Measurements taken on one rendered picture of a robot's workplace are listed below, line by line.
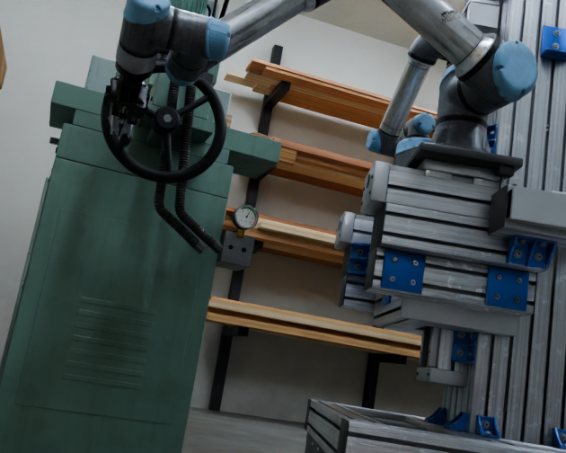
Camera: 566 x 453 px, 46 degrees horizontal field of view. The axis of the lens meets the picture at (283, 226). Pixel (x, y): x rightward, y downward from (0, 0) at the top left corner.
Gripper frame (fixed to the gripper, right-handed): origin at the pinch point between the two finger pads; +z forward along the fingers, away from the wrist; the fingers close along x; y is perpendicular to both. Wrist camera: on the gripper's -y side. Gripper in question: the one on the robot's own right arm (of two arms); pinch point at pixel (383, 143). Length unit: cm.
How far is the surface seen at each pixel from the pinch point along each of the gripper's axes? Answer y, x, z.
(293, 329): 72, 5, 128
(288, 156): 25, -55, -50
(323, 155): -30, 20, 124
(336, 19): -142, 44, 169
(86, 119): 27, -113, -69
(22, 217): 12, -147, 176
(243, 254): 58, -72, -70
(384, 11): -139, 67, 142
